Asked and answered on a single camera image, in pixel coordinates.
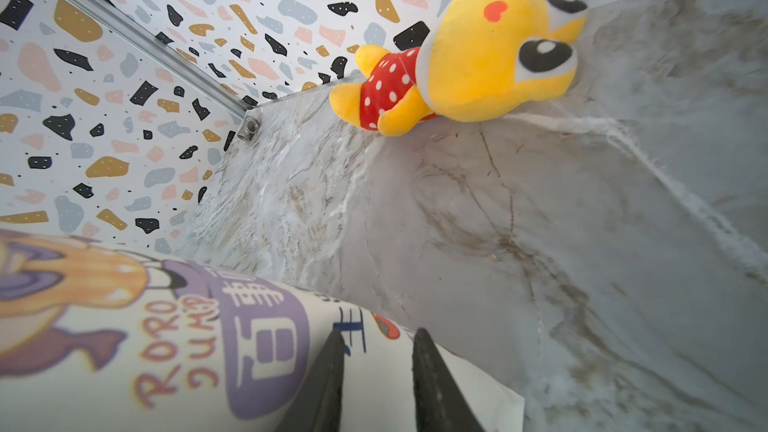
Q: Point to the white printed paper bag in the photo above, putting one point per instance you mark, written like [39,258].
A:
[98,338]

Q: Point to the yellow plush toy red dress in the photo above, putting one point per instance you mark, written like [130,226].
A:
[485,58]

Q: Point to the small metal corner bracket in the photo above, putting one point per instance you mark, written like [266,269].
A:
[249,128]

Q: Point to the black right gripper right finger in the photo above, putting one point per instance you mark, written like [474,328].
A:
[439,403]

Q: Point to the aluminium left corner post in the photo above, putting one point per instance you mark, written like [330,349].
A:
[131,32]

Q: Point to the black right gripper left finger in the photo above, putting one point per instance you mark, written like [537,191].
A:
[318,403]

